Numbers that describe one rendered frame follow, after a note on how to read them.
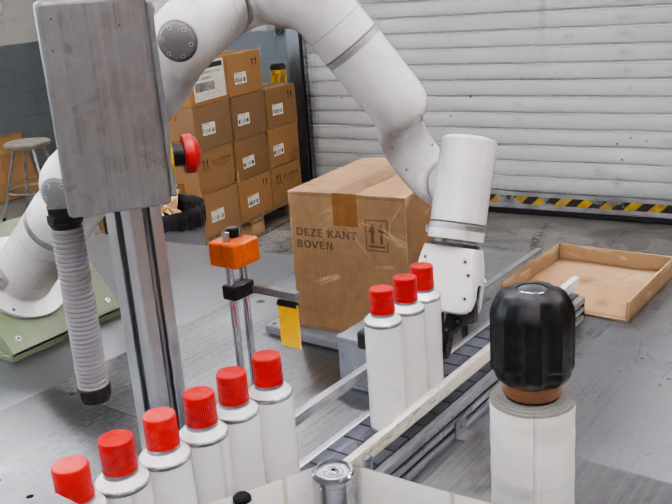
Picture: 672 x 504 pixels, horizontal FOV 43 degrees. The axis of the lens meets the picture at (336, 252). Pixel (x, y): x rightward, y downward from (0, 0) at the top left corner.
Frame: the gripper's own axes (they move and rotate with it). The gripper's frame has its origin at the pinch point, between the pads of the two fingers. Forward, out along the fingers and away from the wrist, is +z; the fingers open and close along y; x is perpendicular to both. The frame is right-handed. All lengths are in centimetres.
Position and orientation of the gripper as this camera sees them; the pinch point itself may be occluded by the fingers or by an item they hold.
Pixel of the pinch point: (440, 345)
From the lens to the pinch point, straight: 129.5
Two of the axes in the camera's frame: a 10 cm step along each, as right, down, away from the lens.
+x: 5.8, 0.6, 8.1
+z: -1.3, 9.9, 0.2
